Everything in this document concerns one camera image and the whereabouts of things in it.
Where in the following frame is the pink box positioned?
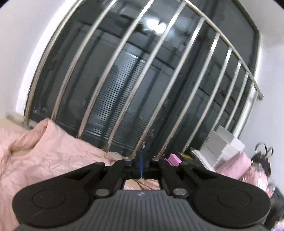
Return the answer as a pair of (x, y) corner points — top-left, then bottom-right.
(167, 154), (182, 166)

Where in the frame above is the stack of white boxes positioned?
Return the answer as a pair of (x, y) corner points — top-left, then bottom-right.
(191, 126), (245, 170)

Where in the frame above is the pink quilted jacket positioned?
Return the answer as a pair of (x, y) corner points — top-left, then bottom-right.
(1, 119), (159, 230)

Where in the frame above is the black bag with handles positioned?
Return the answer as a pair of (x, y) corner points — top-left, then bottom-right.
(252, 142), (274, 177)

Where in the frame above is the steel window guard rail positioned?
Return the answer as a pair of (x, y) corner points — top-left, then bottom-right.
(24, 1), (263, 157)

